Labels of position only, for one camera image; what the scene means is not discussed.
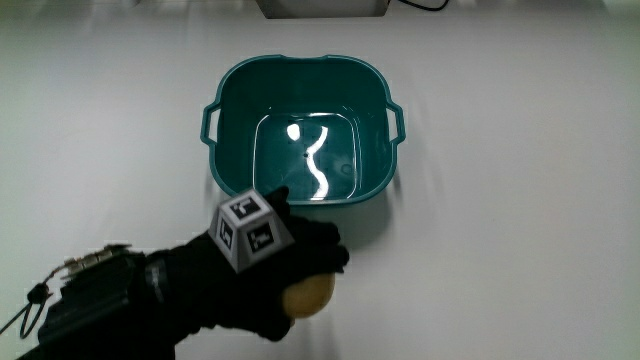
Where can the person's left hand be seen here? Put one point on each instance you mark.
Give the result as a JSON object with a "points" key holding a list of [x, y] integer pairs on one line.
{"points": [[200, 280]]}

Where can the yellow pear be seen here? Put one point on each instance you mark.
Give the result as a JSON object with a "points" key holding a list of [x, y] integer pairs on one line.
{"points": [[311, 300]]}

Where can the person's left forearm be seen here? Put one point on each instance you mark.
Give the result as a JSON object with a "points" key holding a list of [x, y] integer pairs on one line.
{"points": [[100, 310]]}

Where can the white desk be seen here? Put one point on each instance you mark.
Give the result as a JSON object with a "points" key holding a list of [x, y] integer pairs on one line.
{"points": [[500, 225]]}

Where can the teal plastic basin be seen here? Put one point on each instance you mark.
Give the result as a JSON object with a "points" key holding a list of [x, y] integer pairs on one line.
{"points": [[240, 125]]}

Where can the grey box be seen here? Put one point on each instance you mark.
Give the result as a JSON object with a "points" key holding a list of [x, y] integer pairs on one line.
{"points": [[320, 8]]}

